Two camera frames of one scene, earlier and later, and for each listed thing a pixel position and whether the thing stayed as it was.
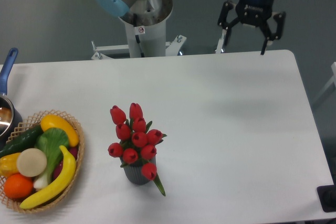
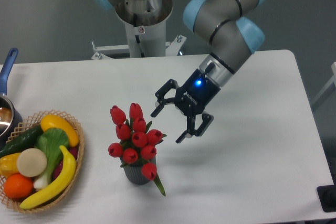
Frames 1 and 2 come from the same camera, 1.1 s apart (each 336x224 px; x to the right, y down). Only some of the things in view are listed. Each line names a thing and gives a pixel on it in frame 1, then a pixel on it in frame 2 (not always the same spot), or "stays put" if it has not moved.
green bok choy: x=49 y=141 stays put
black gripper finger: x=280 y=16 -> x=207 y=119
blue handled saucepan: x=10 y=118 stays put
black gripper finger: x=222 y=21 -> x=170 y=84
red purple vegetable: x=73 y=151 stays put
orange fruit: x=18 y=185 stays put
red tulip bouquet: x=137 y=143 stays put
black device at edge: x=327 y=196 stays put
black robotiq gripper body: x=256 y=0 -> x=194 y=97
